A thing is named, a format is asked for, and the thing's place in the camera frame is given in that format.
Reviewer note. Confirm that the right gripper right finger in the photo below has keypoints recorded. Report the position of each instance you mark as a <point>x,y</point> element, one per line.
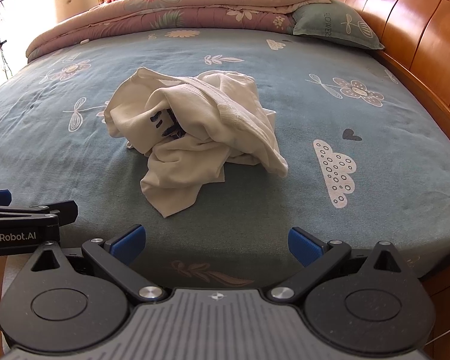
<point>318,260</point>

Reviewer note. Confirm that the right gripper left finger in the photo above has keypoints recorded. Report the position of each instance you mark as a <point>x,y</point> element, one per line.
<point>111,260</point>

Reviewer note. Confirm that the white printed sweatshirt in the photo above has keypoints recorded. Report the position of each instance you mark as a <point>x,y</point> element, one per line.
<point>188,127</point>

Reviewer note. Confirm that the blue patterned bed sheet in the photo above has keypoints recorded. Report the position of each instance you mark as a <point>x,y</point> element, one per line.
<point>366,161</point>

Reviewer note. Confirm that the green flower pillow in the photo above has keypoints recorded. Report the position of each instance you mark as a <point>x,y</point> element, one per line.
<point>336,22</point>

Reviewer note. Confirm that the pink floral folded quilt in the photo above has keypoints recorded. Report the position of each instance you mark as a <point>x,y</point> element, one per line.
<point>123,17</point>

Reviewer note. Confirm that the wooden headboard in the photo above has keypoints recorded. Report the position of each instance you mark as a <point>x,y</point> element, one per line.
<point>416,37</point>

